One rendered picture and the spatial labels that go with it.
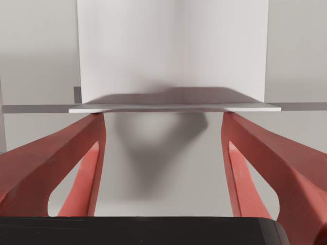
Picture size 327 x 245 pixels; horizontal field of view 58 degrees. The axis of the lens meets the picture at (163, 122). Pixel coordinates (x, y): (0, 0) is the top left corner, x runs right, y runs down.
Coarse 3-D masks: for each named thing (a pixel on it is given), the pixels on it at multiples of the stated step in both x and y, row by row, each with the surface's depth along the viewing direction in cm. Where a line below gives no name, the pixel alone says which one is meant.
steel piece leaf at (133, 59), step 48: (96, 0) 13; (144, 0) 13; (192, 0) 13; (240, 0) 13; (96, 48) 13; (144, 48) 13; (192, 48) 13; (240, 48) 13; (96, 96) 14; (144, 96) 14; (192, 96) 14; (240, 96) 14
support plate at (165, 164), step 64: (0, 0) 13; (64, 0) 13; (320, 0) 13; (0, 64) 14; (64, 64) 14; (320, 64) 14; (128, 128) 14; (192, 128) 14; (320, 128) 14; (64, 192) 15; (128, 192) 15; (192, 192) 15
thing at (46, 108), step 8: (272, 104) 14; (280, 104) 14; (288, 104) 14; (296, 104) 14; (304, 104) 14; (312, 104) 14; (320, 104) 14; (8, 112) 14; (16, 112) 14; (24, 112) 14; (32, 112) 14; (40, 112) 14; (48, 112) 14; (56, 112) 14; (64, 112) 14
